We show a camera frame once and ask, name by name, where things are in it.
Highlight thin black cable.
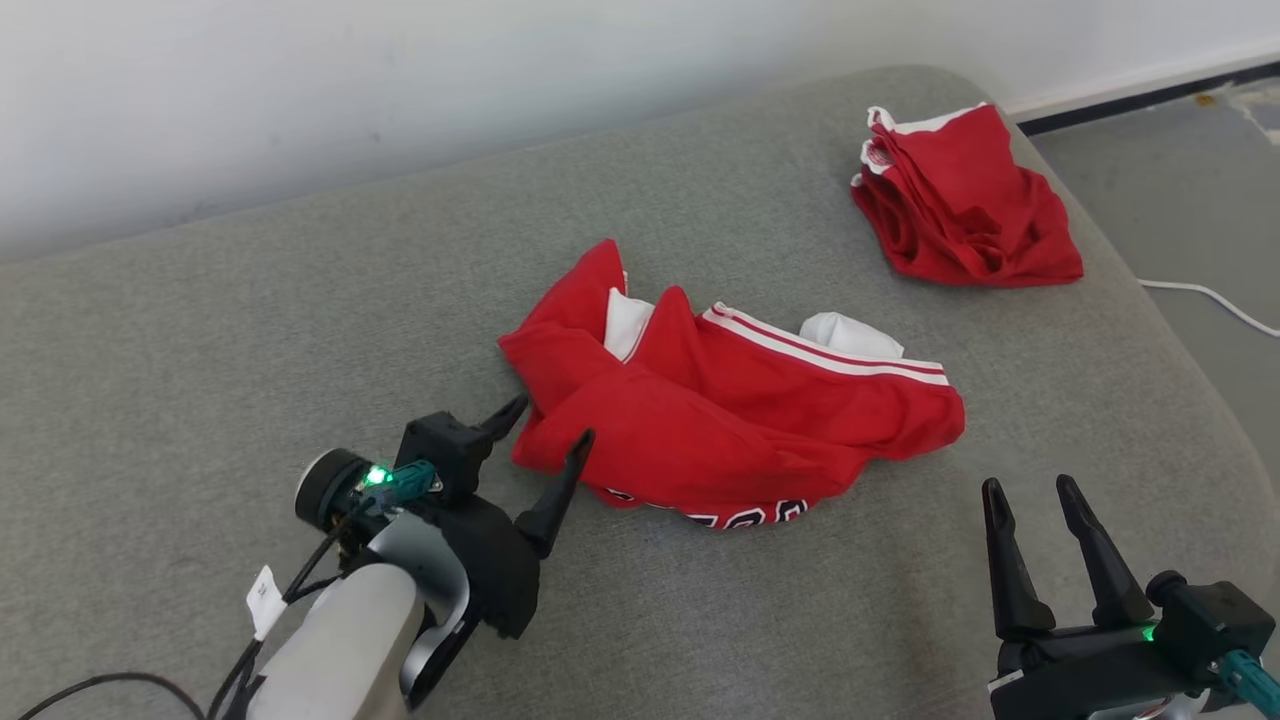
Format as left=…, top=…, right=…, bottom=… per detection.
left=20, top=672, right=206, bottom=720
left=205, top=500, right=376, bottom=720

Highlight white floor cable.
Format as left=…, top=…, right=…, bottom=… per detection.
left=1137, top=277, right=1280, bottom=339

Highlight black floor edge strip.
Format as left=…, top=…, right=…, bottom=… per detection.
left=1015, top=60, right=1280, bottom=137

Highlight teal left cable connector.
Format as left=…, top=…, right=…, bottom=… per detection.
left=362, top=460, right=443, bottom=513

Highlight white cable tag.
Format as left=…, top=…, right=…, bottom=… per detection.
left=246, top=565, right=289, bottom=642

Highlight teal cable connector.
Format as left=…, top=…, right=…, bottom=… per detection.
left=362, top=460, right=443, bottom=513
left=1215, top=648, right=1280, bottom=713

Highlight teal right cable connector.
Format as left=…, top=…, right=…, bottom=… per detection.
left=1215, top=648, right=1280, bottom=713

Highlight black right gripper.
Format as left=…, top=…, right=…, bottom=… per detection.
left=982, top=475, right=1236, bottom=720

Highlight red shorts white stripe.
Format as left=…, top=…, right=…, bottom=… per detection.
left=850, top=102, right=1085, bottom=289

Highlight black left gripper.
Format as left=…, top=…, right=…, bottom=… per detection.
left=420, top=394, right=596, bottom=641

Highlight red jersey white sleeves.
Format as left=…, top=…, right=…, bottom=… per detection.
left=497, top=238, right=967, bottom=531

